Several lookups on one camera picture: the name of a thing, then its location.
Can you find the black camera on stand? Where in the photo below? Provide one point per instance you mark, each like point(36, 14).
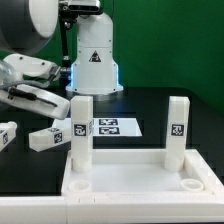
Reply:
point(85, 7)

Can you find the white L-shaped corner fence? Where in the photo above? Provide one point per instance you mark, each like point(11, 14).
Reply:
point(158, 207)

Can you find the white sheet with markers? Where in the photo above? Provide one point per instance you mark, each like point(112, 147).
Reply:
point(118, 127)

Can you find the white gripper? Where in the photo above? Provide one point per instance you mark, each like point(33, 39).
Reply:
point(23, 84)

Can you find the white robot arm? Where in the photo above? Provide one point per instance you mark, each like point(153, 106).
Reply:
point(51, 39)

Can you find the white desk top tray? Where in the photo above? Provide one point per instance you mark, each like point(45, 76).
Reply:
point(139, 171)

